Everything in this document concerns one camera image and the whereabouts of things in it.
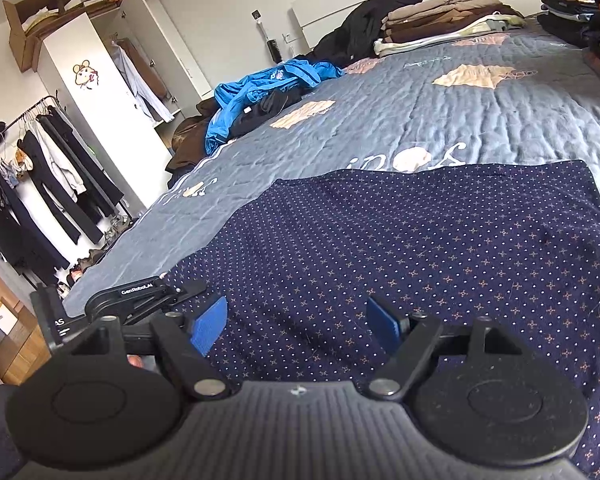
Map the black crumpled garment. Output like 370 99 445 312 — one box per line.
230 87 303 138

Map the row of shoes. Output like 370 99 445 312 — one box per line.
55 212 133 301

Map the brown hanging coat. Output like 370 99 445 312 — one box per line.
120 40 171 106

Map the black coat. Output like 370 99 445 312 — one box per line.
302 0 426 68

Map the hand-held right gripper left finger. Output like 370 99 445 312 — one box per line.
75 296 233 402

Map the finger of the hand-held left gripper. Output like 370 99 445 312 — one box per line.
162 279 209 307

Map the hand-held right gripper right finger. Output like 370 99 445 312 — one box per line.
364 296 527 402

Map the brown jacket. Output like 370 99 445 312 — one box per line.
165 97 221 186

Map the white headboard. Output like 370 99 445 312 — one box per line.
291 0 566 51

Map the navy dotted sweater orange lining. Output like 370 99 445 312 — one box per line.
160 159 600 480

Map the white wardrobe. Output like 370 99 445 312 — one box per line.
37 0 203 211

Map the low stack of folded clothes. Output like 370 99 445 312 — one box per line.
535 0 600 50

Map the large open cardboard box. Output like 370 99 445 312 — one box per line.
2 0 118 73

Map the stack of folded brown clothes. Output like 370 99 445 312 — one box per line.
372 0 528 58

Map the mouse sticker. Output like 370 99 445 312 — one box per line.
72 59 101 91

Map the black hairbrush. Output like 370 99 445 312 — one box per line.
265 22 283 65

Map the black clothes rack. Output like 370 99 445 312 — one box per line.
0 92 131 281

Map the light blue hanging shirt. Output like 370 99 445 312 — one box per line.
112 42 176 123

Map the blue jacket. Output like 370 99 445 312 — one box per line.
205 57 346 156

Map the low wooden cabinet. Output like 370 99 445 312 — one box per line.
0 262 53 388

